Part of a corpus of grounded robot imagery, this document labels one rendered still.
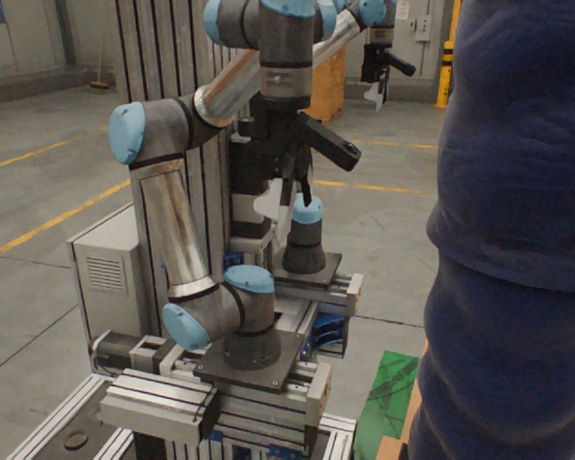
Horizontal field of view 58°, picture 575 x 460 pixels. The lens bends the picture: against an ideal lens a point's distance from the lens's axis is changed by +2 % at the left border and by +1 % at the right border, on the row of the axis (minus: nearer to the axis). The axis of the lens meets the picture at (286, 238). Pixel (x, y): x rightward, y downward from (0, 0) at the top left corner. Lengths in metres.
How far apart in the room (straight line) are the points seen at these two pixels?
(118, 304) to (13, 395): 1.59
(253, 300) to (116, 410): 0.45
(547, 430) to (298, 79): 0.52
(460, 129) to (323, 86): 7.74
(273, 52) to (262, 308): 0.65
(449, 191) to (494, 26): 0.16
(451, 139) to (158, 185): 0.68
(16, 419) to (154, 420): 1.66
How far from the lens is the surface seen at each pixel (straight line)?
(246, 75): 0.99
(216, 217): 1.32
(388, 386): 2.85
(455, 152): 0.55
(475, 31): 0.54
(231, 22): 0.79
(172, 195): 1.09
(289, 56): 0.73
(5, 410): 3.02
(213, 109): 1.09
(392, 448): 1.24
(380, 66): 1.71
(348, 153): 0.75
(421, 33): 10.55
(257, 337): 1.24
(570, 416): 0.67
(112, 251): 1.48
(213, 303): 1.12
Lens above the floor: 1.85
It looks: 25 degrees down
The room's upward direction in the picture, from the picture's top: straight up
